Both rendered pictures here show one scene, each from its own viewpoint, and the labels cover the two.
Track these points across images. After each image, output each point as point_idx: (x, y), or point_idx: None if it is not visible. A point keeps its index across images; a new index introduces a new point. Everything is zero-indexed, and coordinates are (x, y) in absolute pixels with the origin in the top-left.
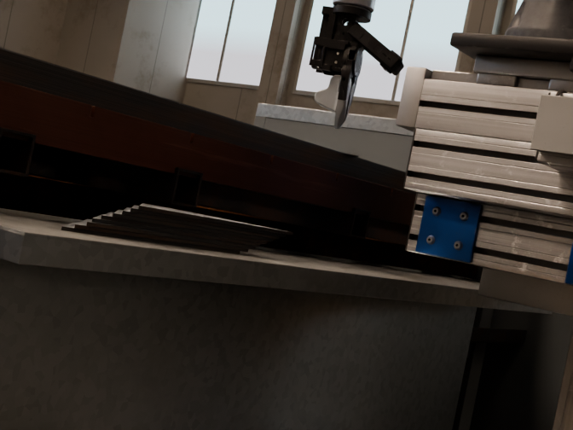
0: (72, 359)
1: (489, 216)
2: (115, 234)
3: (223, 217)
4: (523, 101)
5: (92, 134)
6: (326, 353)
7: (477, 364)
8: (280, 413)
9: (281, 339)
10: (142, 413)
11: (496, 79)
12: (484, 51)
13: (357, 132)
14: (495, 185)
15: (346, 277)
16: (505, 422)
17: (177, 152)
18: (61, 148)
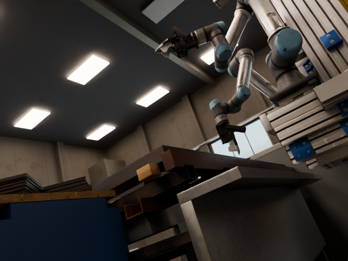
0: (242, 235)
1: (311, 138)
2: None
3: None
4: (300, 102)
5: (203, 162)
6: (286, 215)
7: None
8: (290, 238)
9: (275, 213)
10: (266, 249)
11: (287, 102)
12: (280, 97)
13: None
14: (308, 128)
15: (291, 172)
16: (324, 228)
17: (221, 163)
18: (199, 168)
